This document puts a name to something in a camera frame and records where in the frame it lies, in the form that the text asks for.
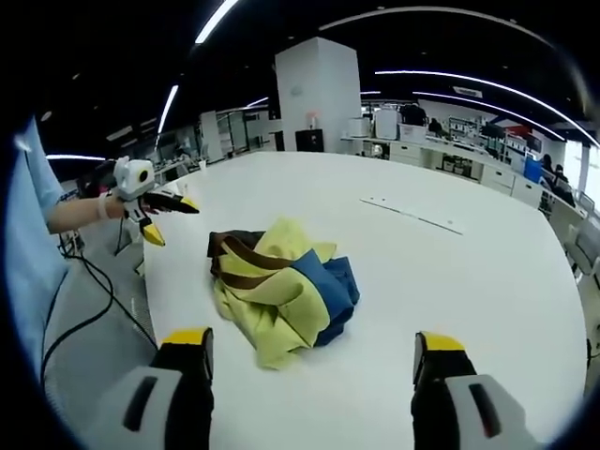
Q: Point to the black cabinet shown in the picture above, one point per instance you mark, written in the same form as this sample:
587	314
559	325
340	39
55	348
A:
309	139

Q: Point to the row of white cabinets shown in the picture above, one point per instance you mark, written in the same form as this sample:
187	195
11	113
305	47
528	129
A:
469	166

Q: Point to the blue box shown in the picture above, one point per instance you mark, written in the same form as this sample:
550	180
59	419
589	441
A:
533	169

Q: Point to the white appliance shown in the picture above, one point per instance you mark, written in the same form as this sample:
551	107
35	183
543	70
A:
357	127

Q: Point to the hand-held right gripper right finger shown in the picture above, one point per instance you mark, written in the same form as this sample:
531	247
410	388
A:
450	403

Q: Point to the yellow blue brown cloth bag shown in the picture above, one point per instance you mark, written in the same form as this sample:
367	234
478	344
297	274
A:
276	290

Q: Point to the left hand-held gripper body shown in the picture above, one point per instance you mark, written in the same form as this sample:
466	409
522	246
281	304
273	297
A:
133	180

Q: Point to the person's left hand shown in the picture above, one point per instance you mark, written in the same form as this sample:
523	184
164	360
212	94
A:
111	207

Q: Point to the person's light blue shirt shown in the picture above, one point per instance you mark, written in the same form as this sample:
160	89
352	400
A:
30	244

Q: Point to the white storage box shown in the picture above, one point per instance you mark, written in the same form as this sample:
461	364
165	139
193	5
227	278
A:
385	124
412	133

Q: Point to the white paper cup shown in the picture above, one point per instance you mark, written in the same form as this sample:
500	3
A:
202	166

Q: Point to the ceiling light strip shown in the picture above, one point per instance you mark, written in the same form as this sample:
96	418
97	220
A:
478	85
167	109
215	19
492	110

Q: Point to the grey office chair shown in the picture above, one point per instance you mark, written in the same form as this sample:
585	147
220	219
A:
583	244

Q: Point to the white square pillar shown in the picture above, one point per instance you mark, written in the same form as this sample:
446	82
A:
318	94

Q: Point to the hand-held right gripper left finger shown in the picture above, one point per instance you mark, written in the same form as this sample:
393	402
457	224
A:
159	403

